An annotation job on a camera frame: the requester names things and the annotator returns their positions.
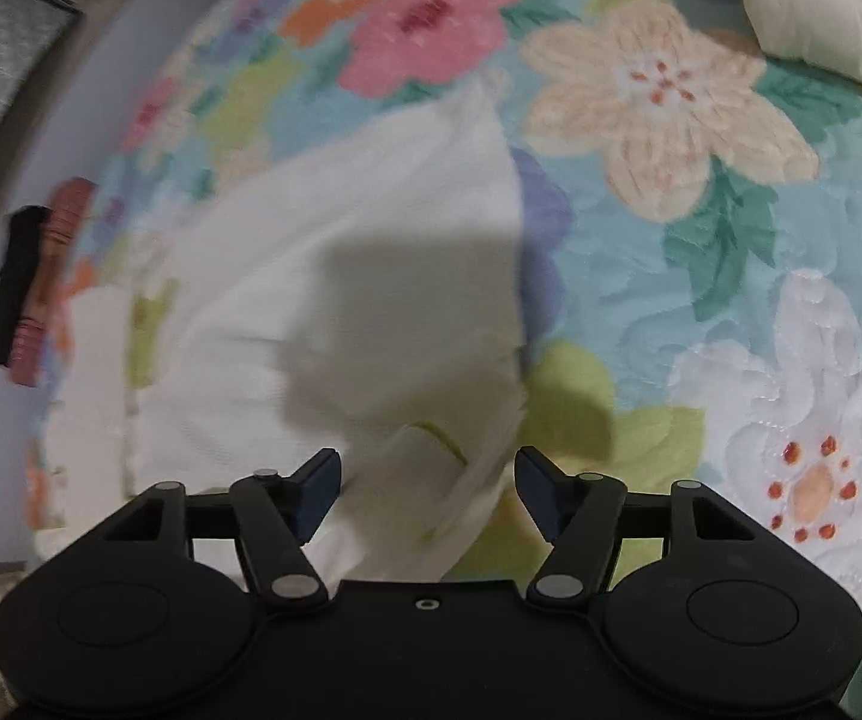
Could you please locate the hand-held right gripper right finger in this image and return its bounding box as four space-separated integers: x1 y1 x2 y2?
515 445 760 607

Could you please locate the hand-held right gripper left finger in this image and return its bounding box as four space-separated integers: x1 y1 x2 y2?
99 447 343 610

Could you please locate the white pajama shirt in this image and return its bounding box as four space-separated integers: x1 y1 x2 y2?
32 73 533 584

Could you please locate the floral quilted bedspread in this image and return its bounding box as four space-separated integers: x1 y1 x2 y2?
26 0 862 713

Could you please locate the pink suitcase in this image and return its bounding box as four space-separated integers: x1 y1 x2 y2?
9 177 99 386

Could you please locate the black folded cloth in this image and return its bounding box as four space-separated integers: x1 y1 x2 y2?
0 205 52 370

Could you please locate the grey window curtain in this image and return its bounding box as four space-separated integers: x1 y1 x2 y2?
0 0 81 188

